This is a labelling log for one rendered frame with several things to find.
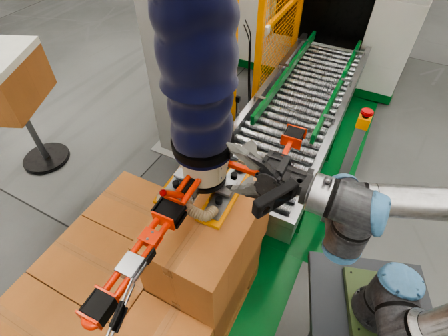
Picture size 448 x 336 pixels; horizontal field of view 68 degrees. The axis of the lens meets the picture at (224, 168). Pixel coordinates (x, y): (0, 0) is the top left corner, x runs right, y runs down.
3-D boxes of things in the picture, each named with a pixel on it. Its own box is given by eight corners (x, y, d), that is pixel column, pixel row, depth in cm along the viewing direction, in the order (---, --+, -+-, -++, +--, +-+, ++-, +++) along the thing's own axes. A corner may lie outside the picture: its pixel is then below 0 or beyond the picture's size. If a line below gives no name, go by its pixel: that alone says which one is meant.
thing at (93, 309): (100, 291, 96) (95, 283, 92) (121, 302, 94) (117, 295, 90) (80, 318, 91) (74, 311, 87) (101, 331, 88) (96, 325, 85)
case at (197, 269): (205, 203, 201) (203, 156, 172) (267, 231, 188) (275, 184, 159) (144, 289, 164) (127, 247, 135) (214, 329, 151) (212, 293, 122)
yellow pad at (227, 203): (233, 163, 146) (233, 154, 142) (254, 169, 143) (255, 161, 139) (195, 221, 125) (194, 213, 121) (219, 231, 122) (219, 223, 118)
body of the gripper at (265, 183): (264, 169, 84) (311, 185, 80) (251, 193, 79) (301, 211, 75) (267, 147, 78) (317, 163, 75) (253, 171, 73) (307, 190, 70)
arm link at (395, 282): (401, 285, 132) (422, 262, 120) (411, 329, 120) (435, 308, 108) (362, 277, 134) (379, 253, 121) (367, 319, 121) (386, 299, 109)
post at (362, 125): (322, 215, 261) (360, 111, 189) (331, 217, 259) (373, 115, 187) (320, 221, 257) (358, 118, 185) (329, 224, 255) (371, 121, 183)
